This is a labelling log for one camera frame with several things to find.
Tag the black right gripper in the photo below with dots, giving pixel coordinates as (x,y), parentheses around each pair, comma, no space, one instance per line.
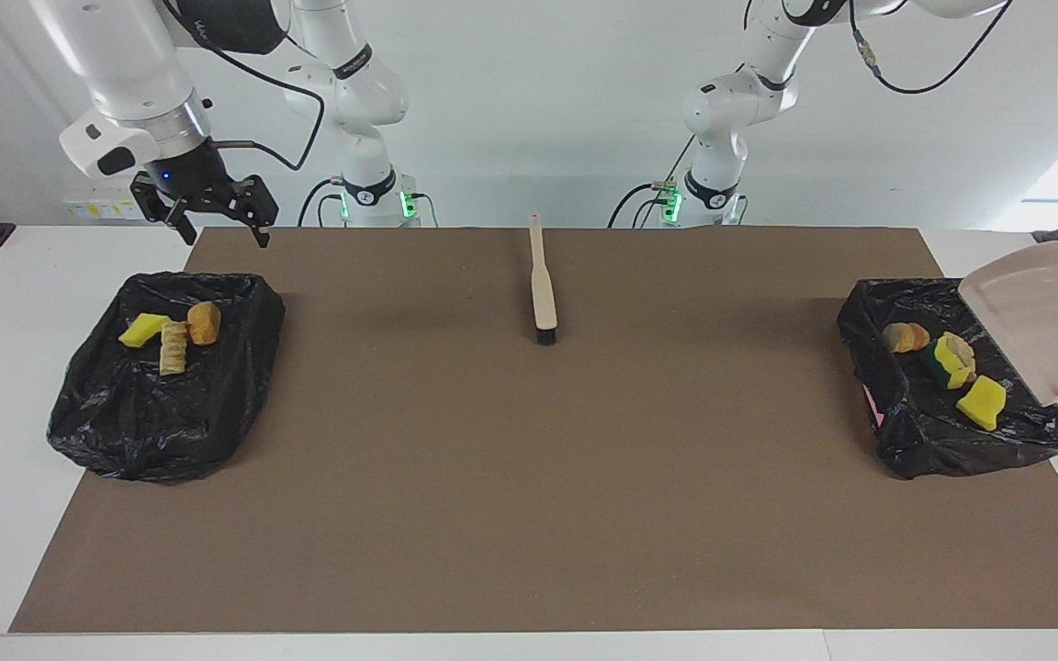
(198,184)

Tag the brown bread roll toy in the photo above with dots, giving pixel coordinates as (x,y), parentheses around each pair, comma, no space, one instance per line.
(203,323)

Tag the small yellow green sponge piece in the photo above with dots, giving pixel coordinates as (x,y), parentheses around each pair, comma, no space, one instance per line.
(143,328)

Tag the orange striped croissant toy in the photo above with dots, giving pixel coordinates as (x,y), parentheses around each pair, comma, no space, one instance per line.
(173,347)

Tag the beige brush with black bristles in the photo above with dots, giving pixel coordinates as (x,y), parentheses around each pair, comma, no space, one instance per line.
(543,285)

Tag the large green yellow sponge piece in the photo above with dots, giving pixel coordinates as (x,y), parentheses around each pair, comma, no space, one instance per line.
(942,367)

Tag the pale yellow pastry toy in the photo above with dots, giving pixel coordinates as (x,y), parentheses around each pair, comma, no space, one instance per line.
(959,349)

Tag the plain yellow sponge piece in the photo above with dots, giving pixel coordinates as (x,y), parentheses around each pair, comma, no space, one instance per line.
(982,402)

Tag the beige plastic dustpan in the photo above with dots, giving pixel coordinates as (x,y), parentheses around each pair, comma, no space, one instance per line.
(1052,312)

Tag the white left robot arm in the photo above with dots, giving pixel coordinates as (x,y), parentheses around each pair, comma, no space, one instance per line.
(731,119)

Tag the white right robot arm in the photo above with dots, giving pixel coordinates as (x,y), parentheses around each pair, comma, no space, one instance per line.
(125,73)

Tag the black plastic bin bag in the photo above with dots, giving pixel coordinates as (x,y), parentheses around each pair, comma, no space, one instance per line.
(933,441)
(125,413)

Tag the pink plastic bin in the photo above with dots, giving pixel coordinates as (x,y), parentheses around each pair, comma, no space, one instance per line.
(875,408)

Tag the brown table mat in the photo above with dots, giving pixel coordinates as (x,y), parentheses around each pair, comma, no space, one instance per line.
(529,532)

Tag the white wall socket box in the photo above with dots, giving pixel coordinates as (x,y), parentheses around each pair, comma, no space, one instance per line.
(93,207)

